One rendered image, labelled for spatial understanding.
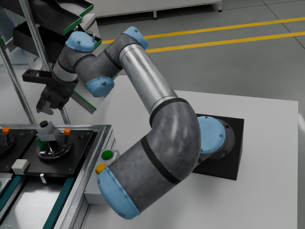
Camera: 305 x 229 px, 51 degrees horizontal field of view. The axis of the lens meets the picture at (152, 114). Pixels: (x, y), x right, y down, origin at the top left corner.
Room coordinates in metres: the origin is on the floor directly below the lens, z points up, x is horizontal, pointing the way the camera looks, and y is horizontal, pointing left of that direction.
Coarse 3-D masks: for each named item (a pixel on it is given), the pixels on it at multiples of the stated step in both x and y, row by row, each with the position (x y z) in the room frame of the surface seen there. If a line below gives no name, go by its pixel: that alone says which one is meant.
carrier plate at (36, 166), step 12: (72, 132) 1.04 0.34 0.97; (84, 132) 1.03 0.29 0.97; (36, 144) 0.99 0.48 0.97; (84, 144) 0.95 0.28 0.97; (24, 156) 0.93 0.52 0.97; (36, 156) 0.92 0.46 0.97; (72, 156) 0.89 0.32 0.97; (36, 168) 0.86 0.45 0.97; (48, 168) 0.85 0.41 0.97; (60, 168) 0.84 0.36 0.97; (72, 168) 0.83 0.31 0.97
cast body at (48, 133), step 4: (44, 120) 0.96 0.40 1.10; (40, 124) 0.94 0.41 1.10; (44, 124) 0.94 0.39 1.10; (48, 124) 0.94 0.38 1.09; (52, 124) 0.96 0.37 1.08; (40, 128) 0.93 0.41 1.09; (44, 128) 0.93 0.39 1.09; (48, 128) 0.93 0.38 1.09; (52, 128) 0.95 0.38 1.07; (56, 128) 0.95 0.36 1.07; (40, 132) 0.93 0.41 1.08; (44, 132) 0.92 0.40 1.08; (48, 132) 0.92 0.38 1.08; (52, 132) 0.93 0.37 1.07; (56, 132) 0.94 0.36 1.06; (40, 136) 0.93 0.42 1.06; (44, 136) 0.93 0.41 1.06; (48, 136) 0.92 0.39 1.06; (52, 136) 0.92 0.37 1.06; (56, 136) 0.93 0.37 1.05; (44, 140) 0.93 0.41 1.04; (48, 140) 0.92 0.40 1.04; (52, 140) 0.92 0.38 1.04
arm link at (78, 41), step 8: (80, 32) 0.90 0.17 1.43; (72, 40) 0.86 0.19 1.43; (80, 40) 0.86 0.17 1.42; (88, 40) 0.88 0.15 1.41; (64, 48) 0.88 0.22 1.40; (72, 48) 0.85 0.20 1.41; (80, 48) 0.85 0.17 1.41; (88, 48) 0.85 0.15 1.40; (64, 56) 0.87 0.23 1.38; (72, 56) 0.85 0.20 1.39; (80, 56) 0.84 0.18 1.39; (64, 64) 0.86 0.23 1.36; (72, 64) 0.84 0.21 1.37; (72, 72) 0.87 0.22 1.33
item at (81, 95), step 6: (42, 66) 1.19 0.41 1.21; (78, 78) 1.26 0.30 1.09; (78, 84) 1.23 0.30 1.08; (78, 90) 1.20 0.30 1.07; (84, 90) 1.22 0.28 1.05; (72, 96) 1.15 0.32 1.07; (78, 96) 1.14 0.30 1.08; (84, 96) 1.19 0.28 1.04; (90, 96) 1.20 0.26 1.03; (102, 96) 1.23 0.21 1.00; (78, 102) 1.14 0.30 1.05; (84, 102) 1.13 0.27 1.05; (90, 102) 1.17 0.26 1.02; (96, 102) 1.19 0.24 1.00; (84, 108) 1.13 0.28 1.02; (90, 108) 1.12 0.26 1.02; (96, 108) 1.16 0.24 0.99
